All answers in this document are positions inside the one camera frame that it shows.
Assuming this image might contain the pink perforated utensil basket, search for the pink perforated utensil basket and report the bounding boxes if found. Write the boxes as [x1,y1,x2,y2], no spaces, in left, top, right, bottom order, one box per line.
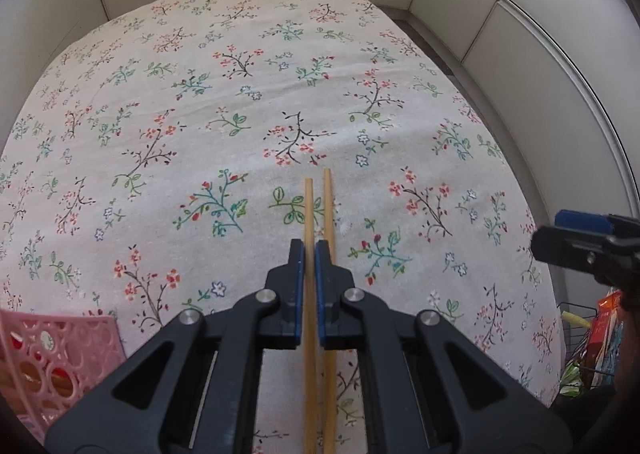
[1,310,126,442]

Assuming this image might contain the white kitchen cabinets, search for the white kitchen cabinets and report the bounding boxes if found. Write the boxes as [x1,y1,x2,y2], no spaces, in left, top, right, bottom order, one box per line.
[1,0,639,215]

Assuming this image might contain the wooden chopstick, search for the wooden chopstick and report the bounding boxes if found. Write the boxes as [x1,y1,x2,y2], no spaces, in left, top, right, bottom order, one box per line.
[322,169,337,454]
[303,177,319,454]

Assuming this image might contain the floral tablecloth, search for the floral tablecloth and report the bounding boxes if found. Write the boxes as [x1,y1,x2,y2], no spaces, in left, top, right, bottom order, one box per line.
[1,0,562,453]

